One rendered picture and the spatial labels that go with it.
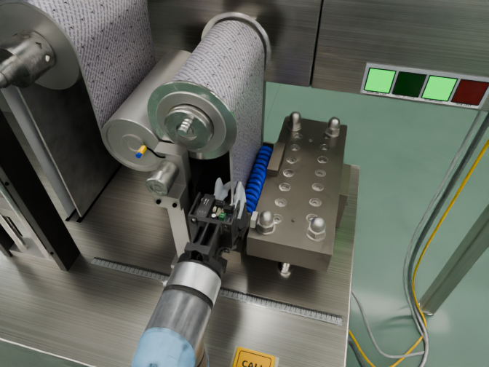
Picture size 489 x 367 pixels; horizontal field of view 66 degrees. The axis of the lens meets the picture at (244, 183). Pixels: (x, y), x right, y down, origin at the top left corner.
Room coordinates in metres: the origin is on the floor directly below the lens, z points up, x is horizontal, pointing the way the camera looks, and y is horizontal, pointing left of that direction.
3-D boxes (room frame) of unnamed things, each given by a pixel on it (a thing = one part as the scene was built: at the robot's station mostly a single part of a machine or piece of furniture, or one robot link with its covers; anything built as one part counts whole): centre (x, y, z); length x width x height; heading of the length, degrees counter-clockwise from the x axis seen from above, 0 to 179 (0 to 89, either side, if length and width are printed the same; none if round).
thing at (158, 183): (0.42, 0.14, 1.18); 0.04 x 0.02 x 0.04; 75
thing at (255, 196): (0.58, -0.03, 1.03); 0.21 x 0.04 x 0.03; 165
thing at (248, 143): (0.59, -0.01, 1.11); 0.23 x 0.01 x 0.18; 165
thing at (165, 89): (0.48, 0.08, 1.25); 0.15 x 0.01 x 0.15; 75
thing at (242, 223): (0.41, 0.02, 1.09); 0.09 x 0.05 x 0.02; 164
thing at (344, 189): (0.59, -0.23, 0.96); 0.10 x 0.03 x 0.11; 165
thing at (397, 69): (0.70, -0.38, 1.18); 0.25 x 0.01 x 0.07; 75
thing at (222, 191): (0.46, 0.04, 1.11); 0.09 x 0.03 x 0.06; 166
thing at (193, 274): (0.28, 0.08, 1.11); 0.08 x 0.05 x 0.08; 75
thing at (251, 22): (0.73, 0.02, 1.25); 0.15 x 0.01 x 0.15; 75
